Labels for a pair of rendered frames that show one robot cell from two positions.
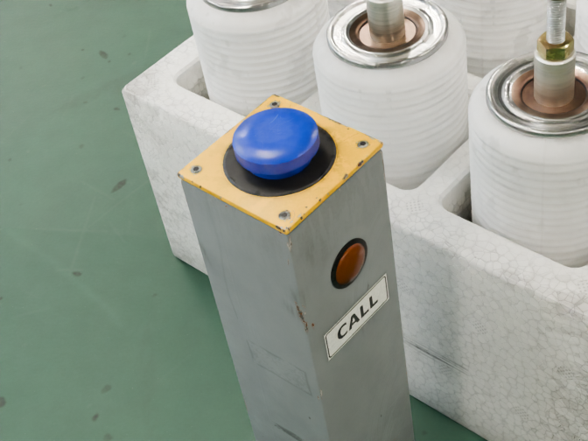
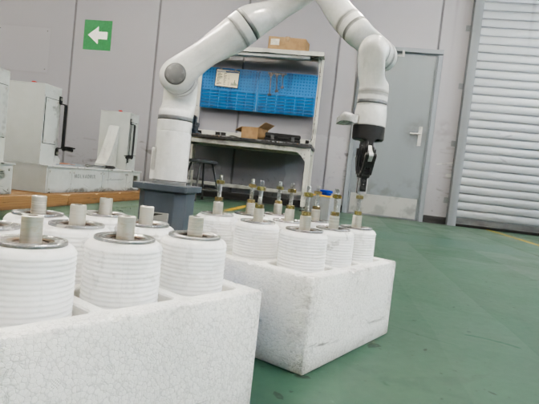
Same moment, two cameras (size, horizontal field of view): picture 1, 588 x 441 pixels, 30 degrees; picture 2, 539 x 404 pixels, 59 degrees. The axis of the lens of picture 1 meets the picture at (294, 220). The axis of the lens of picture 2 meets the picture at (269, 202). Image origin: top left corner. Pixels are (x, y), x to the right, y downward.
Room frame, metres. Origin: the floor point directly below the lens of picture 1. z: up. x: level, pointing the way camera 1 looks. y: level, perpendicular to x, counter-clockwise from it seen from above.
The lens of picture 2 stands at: (1.71, -0.46, 0.35)
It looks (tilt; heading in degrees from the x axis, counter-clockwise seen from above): 3 degrees down; 167
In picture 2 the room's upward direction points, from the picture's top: 6 degrees clockwise
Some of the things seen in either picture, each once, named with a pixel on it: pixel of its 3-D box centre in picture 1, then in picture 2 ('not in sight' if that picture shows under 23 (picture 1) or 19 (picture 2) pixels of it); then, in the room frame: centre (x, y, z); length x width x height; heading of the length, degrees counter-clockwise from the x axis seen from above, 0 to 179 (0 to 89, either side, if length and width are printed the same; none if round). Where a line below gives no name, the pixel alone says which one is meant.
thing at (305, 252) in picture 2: not in sight; (299, 275); (0.80, -0.18, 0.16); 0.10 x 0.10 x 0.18
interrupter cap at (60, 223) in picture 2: not in sight; (76, 224); (0.99, -0.58, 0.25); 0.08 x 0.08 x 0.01
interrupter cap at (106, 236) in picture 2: not in sight; (124, 238); (1.08, -0.50, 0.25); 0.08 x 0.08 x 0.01
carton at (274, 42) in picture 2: not in sight; (289, 46); (-4.11, 0.88, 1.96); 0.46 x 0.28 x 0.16; 65
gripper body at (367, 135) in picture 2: not in sight; (366, 143); (0.65, 0.00, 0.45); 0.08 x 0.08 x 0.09
